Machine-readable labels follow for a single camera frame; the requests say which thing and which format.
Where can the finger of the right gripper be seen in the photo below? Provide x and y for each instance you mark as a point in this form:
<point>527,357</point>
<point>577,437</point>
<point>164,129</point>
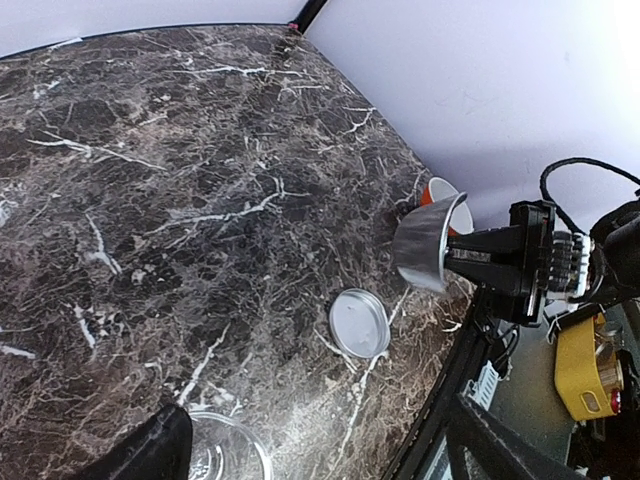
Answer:
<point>506,238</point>
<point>503,281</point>

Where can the right black frame post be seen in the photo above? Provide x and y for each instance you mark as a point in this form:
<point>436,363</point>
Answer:
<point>307,15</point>

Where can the silver metal scoop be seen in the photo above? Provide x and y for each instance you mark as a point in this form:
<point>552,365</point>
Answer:
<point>420,242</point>

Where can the black front rail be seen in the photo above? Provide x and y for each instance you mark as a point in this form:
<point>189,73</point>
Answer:
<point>480,339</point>

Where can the yellow box device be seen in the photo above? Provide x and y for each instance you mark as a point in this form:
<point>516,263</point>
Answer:
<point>588,372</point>

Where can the clear plastic jar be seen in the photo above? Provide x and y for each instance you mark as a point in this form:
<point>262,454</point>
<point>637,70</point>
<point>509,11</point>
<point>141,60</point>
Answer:
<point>224,448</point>

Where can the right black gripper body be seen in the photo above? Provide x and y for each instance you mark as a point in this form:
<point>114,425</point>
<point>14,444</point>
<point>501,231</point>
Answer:
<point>555,265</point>

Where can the silver jar lid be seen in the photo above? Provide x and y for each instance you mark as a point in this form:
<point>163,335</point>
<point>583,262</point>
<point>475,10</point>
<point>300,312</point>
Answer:
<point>359,324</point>

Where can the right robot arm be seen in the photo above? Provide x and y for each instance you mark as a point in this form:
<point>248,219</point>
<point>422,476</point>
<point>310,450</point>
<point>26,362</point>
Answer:
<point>616,237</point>

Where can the white slotted cable duct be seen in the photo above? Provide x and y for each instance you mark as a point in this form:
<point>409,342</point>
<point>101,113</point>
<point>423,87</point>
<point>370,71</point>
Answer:
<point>483,389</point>

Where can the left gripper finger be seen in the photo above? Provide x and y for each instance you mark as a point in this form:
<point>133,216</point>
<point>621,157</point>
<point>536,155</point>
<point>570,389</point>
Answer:
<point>160,448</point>

